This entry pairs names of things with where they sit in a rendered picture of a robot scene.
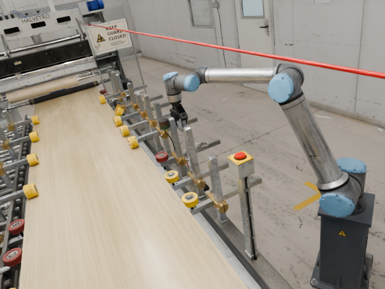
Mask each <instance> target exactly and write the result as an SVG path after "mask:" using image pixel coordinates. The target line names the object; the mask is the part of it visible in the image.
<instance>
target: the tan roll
mask: <svg viewBox="0 0 385 289"><path fill-rule="evenodd" d="M98 75H99V73H98V72H97V73H94V74H91V75H87V76H83V77H79V78H77V76H76V75H73V76H68V77H65V78H61V79H58V80H54V81H50V82H47V83H43V84H39V85H35V86H32V87H28V88H24V89H20V90H17V91H13V92H9V93H6V98H3V99H0V103H1V102H3V101H9V103H10V104H11V103H16V102H18V101H22V100H26V99H30V98H33V97H36V96H40V95H44V94H47V93H51V92H54V91H58V90H61V89H65V88H69V87H72V86H75V85H79V82H78V81H80V80H84V79H87V78H90V77H94V76H98Z"/></svg>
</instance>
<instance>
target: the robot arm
mask: <svg viewBox="0 0 385 289"><path fill-rule="evenodd" d="M163 81H164V86H165V89H166V94H167V99H168V101H169V102H170V104H172V109H170V113H171V117H173V118H174V119H175V123H176V126H177V128H178V129H179V130H180V131H181V132H183V128H184V127H186V124H187V119H188V115H187V113H186V112H185V110H184V108H183V106H182V105H181V104H180V103H181V102H182V101H181V100H182V92H181V91H188V92H194V91H196V90H197V89H198V88H199V86H200V85H201V84H204V83H205V84H210V83H230V84H268V94H269V96H270V98H271V99H272V100H273V101H276V102H278V103H279V105H280V107H281V108H282V110H283V112H284V114H285V116H286V118H287V120H288V122H289V124H290V126H291V128H292V130H293V132H294V134H295V136H296V138H297V139H298V141H299V143H300V145H301V147H302V149H303V151H304V153H305V155H306V157H307V159H308V161H309V163H310V164H311V166H312V169H313V171H314V172H315V175H316V177H317V179H318V182H317V184H316V186H317V188H318V190H319V192H320V194H321V197H320V199H319V204H320V207H321V208H322V210H323V211H325V212H326V213H327V214H329V215H331V216H335V217H347V216H353V215H358V214H361V213H363V212H364V211H365V210H366V207H367V201H366V198H365V196H364V185H365V180H366V171H367V169H366V164H365V163H364V162H363V161H361V160H358V159H356V158H339V159H337V160H335V157H334V156H333V154H332V151H331V149H330V148H329V146H328V143H327V141H326V140H325V138H324V135H323V133H322V132H321V129H320V127H319V125H318V123H317V121H316V119H315V117H314V115H313V113H312V111H311V109H310V107H309V105H308V103H307V101H306V99H305V97H304V93H303V91H302V89H301V86H302V84H303V82H304V74H303V72H302V70H301V69H300V68H299V67H297V66H296V65H293V64H286V63H283V64H278V65H277V66H276V67H247V68H209V67H206V66H203V67H199V68H198V69H196V70H194V71H192V72H190V73H189V74H187V75H178V73H177V72H170V73H167V74H165V75H164V76H163ZM179 119H181V121H179ZM181 124H182V126H181ZM182 127H183V128H182Z"/></svg>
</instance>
